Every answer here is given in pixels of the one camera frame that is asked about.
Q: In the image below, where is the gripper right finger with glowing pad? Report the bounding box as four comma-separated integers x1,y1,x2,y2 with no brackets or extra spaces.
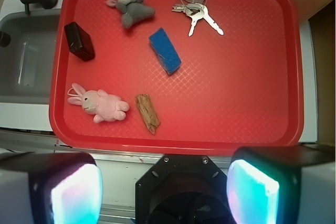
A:
226,146,335,223

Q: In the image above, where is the grey sink basin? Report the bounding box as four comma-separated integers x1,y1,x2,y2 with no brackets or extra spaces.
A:
1,9,60,104

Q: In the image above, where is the brown wood piece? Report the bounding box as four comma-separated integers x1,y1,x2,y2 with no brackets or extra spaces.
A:
135,93,161,135

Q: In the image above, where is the silver key bunch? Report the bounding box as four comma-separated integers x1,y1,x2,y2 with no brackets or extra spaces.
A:
171,0,224,37

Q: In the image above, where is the pink plush bunny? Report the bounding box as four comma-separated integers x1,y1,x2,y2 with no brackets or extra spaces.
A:
67,83,130,124

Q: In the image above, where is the black box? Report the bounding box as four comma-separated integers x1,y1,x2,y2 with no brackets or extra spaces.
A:
64,22,95,61

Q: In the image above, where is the red plastic tray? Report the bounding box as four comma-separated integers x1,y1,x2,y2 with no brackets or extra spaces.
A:
49,0,304,156

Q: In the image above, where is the grey plush toy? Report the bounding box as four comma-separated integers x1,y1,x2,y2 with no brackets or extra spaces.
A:
106,0,155,29

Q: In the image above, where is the blue sponge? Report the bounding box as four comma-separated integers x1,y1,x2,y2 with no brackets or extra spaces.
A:
149,28,182,76

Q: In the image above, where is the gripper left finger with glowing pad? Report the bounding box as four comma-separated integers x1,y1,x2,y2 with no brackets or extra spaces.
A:
1,152,103,223

